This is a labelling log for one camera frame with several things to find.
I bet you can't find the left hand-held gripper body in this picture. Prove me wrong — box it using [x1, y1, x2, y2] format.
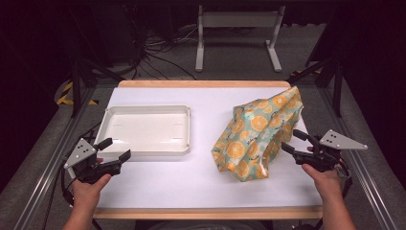
[62, 137, 123, 185]

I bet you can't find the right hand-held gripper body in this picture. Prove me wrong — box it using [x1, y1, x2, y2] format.
[292, 128, 369, 173]

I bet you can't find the white plastic tray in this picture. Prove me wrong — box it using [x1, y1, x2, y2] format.
[94, 104, 192, 157]

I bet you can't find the orange slice print bag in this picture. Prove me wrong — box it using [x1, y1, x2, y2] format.
[211, 85, 305, 183]

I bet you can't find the person's left hand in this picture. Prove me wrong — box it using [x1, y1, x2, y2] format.
[70, 156, 113, 212]

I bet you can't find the person's right hand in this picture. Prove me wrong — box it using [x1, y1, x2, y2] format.
[301, 146, 345, 203]

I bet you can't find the black tripod stand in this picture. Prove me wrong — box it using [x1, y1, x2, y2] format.
[68, 9, 125, 118]
[286, 47, 347, 118]

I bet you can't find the yellow black striped tape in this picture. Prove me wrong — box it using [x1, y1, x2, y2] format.
[56, 80, 99, 106]

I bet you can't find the white table mat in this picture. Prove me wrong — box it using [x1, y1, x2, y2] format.
[95, 86, 324, 209]

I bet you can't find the aluminium rail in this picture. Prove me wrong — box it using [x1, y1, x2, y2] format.
[319, 85, 400, 230]
[12, 87, 97, 230]

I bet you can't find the tangle of black floor cables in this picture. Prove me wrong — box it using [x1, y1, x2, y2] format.
[133, 27, 199, 81]

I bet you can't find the white metal stand frame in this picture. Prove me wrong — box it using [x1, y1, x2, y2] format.
[194, 4, 286, 73]

